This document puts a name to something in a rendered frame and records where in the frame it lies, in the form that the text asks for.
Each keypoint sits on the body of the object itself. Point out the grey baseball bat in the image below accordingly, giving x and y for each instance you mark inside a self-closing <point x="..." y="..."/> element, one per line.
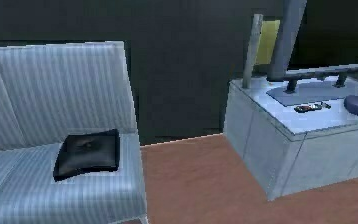
<point x="252" y="53"/>

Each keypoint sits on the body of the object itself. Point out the pale grey cabinet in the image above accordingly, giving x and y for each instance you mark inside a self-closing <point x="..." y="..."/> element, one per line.
<point x="287" y="150"/>

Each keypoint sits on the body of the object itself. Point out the black remote control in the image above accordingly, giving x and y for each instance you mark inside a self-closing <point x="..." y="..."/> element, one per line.
<point x="311" y="107"/>

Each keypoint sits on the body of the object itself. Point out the grey television set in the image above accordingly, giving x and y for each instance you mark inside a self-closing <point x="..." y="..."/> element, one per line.
<point x="307" y="88"/>

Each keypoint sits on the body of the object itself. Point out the pale grey striped sofa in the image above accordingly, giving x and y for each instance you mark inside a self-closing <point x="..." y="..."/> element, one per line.
<point x="70" y="86"/>

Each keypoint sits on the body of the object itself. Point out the black square cushion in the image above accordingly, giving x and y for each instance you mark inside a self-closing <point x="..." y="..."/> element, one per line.
<point x="87" y="155"/>

